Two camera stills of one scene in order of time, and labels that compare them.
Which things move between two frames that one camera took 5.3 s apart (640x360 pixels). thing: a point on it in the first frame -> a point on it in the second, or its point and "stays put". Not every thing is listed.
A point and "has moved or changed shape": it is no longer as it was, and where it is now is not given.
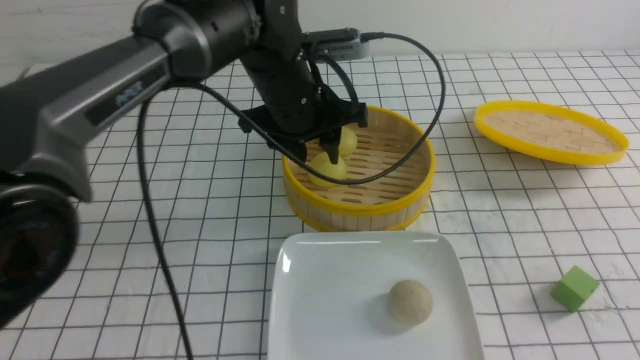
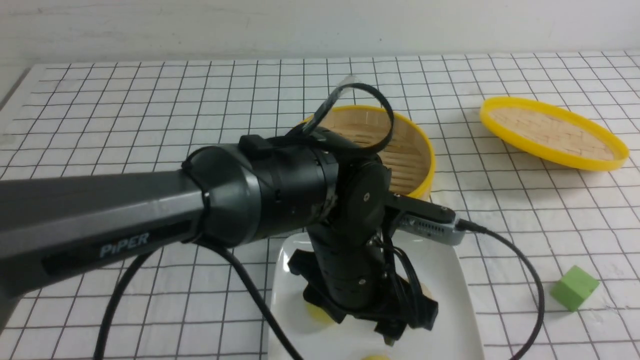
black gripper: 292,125 -> 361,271
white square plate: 330,294 stays put
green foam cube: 574,288 stays put
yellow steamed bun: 348,142 -> 376,357
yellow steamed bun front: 321,163 has moved or changed shape
